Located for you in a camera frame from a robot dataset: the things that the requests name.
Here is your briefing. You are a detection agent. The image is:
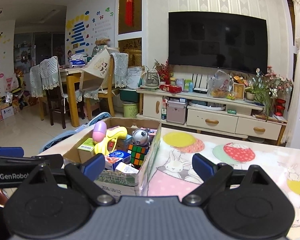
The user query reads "chair with lace cover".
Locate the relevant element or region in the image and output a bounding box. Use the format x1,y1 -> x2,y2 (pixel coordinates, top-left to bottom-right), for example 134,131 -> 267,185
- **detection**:
30,56 -> 66,129

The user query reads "wooden dining table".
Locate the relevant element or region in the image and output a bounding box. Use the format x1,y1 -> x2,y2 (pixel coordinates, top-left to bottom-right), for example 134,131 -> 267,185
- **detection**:
58,65 -> 111,128

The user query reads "red lantern ornament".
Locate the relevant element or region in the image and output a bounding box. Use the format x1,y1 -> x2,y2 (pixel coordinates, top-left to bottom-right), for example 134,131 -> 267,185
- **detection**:
274,98 -> 286,116

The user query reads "white yellow medicine box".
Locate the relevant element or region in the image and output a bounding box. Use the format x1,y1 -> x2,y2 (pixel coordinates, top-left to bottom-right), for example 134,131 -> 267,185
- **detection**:
115,162 -> 139,174

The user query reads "cardboard milk carton box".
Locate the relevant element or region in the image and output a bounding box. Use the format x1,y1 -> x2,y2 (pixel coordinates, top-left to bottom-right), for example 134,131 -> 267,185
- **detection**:
63,118 -> 161,198

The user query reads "wooden chair with cover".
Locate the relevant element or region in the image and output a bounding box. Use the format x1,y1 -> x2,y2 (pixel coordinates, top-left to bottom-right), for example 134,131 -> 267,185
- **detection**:
79,47 -> 129,116

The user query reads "framed picture gold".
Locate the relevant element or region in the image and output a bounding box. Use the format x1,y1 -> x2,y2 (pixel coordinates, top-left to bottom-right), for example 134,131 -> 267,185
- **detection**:
233,83 -> 245,100

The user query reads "potted flower plant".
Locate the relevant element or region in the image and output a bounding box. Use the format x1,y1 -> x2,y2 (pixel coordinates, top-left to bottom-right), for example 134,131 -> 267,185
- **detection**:
245,66 -> 294,119

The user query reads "black flat television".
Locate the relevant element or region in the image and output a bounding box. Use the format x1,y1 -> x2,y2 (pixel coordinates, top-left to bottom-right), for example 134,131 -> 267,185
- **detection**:
168,11 -> 268,74

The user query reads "cream TV cabinet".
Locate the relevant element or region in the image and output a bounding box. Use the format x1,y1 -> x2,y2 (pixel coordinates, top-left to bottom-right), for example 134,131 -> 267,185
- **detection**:
137,89 -> 287,145

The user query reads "red box on cabinet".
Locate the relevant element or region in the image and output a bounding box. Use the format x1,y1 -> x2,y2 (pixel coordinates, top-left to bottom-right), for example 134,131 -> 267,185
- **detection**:
159,84 -> 183,94

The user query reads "silver panda ball toy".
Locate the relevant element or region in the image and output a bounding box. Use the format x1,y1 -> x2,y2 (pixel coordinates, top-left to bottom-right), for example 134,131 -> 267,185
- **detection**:
132,129 -> 150,146

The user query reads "yellow pink toy gun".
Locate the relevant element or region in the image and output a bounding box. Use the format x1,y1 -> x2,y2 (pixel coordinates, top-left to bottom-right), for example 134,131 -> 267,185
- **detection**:
92,121 -> 128,155

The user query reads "Rubik's cube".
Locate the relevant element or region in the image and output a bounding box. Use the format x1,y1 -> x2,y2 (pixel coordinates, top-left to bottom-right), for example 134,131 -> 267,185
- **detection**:
127,144 -> 149,169

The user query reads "green lime box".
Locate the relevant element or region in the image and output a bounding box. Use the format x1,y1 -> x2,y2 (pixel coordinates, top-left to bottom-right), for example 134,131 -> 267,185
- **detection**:
77,138 -> 95,163

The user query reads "plastic bag with snacks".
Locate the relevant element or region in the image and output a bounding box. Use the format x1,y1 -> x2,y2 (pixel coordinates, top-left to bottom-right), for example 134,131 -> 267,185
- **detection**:
207,69 -> 232,98

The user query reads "pink storage case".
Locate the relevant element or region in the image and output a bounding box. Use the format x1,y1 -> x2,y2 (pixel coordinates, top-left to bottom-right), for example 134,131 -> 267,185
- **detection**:
166,100 -> 187,124

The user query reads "blue box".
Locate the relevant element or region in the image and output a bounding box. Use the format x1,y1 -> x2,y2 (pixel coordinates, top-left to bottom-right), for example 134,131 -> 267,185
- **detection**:
104,150 -> 131,171

